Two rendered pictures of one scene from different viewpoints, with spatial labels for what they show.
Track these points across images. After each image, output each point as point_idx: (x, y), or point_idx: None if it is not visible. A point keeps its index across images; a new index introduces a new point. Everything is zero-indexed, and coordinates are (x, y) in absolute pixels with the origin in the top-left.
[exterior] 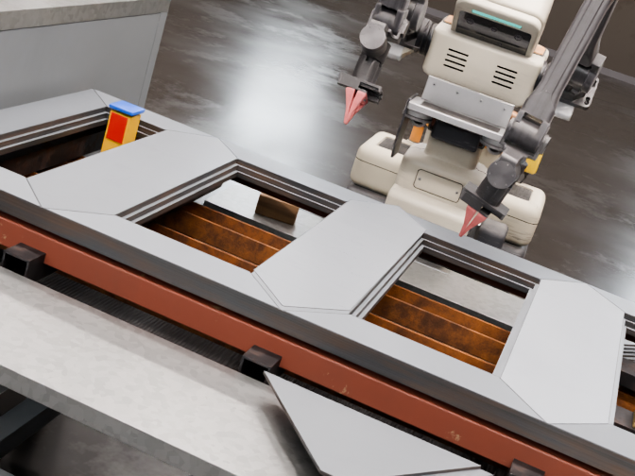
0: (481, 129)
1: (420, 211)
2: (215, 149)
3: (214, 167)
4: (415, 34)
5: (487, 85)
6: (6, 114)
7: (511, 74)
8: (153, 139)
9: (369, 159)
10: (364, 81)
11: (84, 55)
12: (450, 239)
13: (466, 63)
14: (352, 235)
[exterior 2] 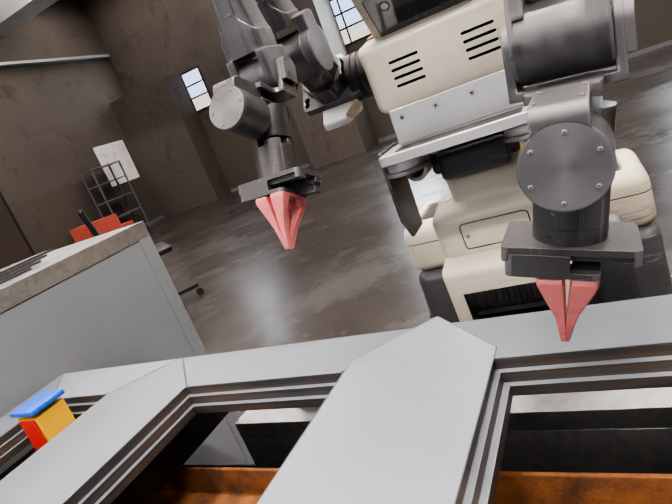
0: (493, 124)
1: (494, 274)
2: (160, 389)
3: (122, 445)
4: (343, 79)
5: (466, 68)
6: None
7: (487, 28)
8: (63, 434)
9: (419, 239)
10: (271, 176)
11: (28, 348)
12: (551, 340)
13: (422, 63)
14: (329, 500)
